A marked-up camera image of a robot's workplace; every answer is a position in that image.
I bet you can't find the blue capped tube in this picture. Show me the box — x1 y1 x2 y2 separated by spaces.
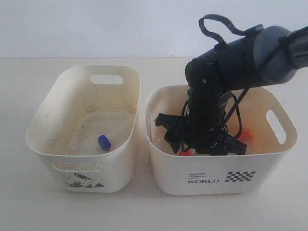
97 134 121 153

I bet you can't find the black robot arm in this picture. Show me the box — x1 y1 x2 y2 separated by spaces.
155 26 308 156

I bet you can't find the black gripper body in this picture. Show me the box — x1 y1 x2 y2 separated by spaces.
155 91 247 156

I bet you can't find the white WORLD bin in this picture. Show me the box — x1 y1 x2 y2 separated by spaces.
145 85 297 195

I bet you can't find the black cable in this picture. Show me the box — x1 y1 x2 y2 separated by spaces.
180 14 292 151

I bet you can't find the white plastic bin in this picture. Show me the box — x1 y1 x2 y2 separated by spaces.
26 64 141 193

